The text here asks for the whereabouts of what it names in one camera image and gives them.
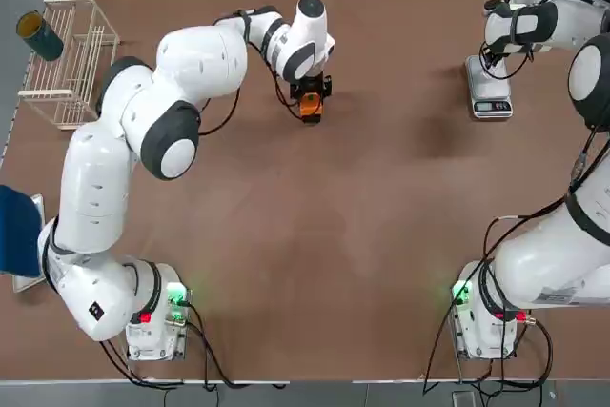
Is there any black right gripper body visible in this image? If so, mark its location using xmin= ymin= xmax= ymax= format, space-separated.
xmin=480 ymin=42 xmax=506 ymax=75

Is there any white electronic scale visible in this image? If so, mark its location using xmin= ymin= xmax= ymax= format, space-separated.
xmin=464 ymin=54 xmax=515 ymax=119

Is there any dark green can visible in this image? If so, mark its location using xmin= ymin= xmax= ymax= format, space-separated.
xmin=15 ymin=10 xmax=65 ymax=62

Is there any blue cloth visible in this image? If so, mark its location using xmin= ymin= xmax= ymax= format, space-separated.
xmin=0 ymin=184 xmax=43 ymax=277

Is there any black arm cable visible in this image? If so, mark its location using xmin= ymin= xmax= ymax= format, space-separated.
xmin=195 ymin=7 xmax=306 ymax=137
xmin=478 ymin=0 xmax=610 ymax=275

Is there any black base cable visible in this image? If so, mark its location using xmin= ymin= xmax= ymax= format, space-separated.
xmin=97 ymin=299 xmax=291 ymax=392
xmin=421 ymin=282 xmax=555 ymax=397

